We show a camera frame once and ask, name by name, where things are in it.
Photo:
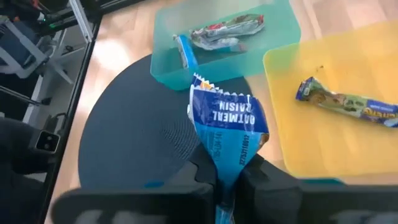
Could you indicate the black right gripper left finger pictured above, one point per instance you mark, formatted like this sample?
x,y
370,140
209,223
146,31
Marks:
x,y
140,205

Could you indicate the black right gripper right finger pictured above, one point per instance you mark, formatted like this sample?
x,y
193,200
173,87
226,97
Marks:
x,y
295,205

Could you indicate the blue oatmeal raisin granola bar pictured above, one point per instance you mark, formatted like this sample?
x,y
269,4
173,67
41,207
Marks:
x,y
230,124

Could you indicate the green and purple granola bar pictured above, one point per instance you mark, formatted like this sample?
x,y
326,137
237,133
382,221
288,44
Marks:
x,y
342,101

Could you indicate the blue and white granola bar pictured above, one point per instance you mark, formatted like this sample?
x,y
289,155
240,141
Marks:
x,y
186,51

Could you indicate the whitish granola bar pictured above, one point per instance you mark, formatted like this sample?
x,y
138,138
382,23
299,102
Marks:
x,y
217,44

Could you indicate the red and silver granola bar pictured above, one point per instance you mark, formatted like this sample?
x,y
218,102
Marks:
x,y
230,28

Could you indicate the blue plastic bin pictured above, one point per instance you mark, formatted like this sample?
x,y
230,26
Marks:
x,y
320,181

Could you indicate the yellow translucent plastic bin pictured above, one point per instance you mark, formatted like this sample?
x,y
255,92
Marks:
x,y
326,149

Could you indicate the round dark woven mat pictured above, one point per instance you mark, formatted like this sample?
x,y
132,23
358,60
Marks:
x,y
130,124

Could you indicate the green translucent plastic bin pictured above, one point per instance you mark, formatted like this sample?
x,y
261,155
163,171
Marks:
x,y
273,37

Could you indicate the silver aluminium bar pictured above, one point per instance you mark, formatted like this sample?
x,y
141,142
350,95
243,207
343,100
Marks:
x,y
81,18

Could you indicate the grey office chair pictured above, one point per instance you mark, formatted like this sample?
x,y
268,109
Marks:
x,y
18,49

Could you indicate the black table-level camera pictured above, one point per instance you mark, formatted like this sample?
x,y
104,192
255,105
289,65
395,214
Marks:
x,y
46,141

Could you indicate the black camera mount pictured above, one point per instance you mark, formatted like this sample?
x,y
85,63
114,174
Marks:
x,y
18,186

